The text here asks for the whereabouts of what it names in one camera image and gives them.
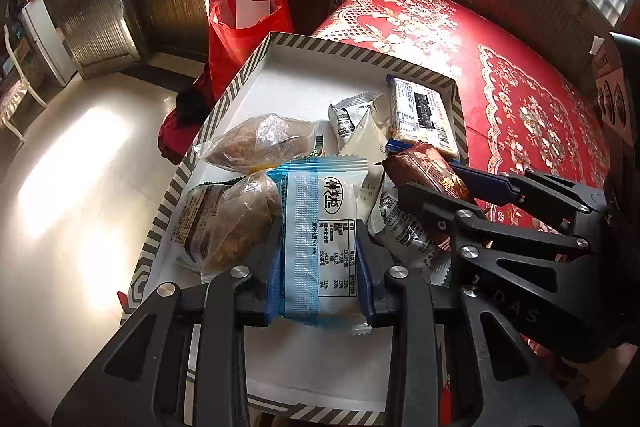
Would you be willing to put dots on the white fridge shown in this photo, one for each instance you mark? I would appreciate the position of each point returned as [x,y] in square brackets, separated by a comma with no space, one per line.
[47,42]

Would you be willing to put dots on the cream snack packet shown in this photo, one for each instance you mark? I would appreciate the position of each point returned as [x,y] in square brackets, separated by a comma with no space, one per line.
[370,137]

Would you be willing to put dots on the white cardboard tray striped edge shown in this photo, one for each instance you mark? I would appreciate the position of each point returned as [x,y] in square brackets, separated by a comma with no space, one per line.
[280,82]

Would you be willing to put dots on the grey white snack packet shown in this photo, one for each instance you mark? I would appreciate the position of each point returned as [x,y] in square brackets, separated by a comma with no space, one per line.
[345,119]

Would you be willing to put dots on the white black-printed snack packet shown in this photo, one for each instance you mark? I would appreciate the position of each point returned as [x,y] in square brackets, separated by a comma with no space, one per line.
[400,232]

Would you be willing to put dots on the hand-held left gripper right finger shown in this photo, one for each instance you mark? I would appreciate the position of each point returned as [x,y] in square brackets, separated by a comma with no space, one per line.
[365,292]

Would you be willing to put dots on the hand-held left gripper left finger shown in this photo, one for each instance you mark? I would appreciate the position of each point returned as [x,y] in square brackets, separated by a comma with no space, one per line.
[274,297]

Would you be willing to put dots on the red shopping bag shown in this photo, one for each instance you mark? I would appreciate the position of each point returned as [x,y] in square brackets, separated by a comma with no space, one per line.
[235,52]

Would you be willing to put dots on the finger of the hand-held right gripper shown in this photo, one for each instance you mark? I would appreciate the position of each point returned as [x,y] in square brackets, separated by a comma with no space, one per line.
[492,184]
[435,204]

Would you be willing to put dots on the white frame chair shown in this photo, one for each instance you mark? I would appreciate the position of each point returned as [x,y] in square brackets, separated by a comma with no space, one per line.
[10,102]

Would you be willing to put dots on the brown snack packet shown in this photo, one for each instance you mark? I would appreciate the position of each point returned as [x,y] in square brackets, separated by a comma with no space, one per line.
[425,167]

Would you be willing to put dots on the red floral tablecloth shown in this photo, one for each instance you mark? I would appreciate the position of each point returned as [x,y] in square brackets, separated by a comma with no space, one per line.
[500,57]

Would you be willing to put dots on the white matte snack packet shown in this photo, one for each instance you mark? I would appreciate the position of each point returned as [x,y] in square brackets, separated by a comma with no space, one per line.
[369,199]

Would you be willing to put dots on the clear packet round brown cake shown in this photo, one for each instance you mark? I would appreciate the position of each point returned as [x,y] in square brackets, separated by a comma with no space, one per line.
[250,142]

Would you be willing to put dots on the white flat snack packet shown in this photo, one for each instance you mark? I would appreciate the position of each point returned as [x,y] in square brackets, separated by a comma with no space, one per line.
[422,112]

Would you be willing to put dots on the blue white snack packet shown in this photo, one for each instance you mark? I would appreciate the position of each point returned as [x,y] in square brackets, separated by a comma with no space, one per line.
[317,247]

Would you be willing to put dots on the dark red black bag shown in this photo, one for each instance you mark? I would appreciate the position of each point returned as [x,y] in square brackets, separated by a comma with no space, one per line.
[180,127]

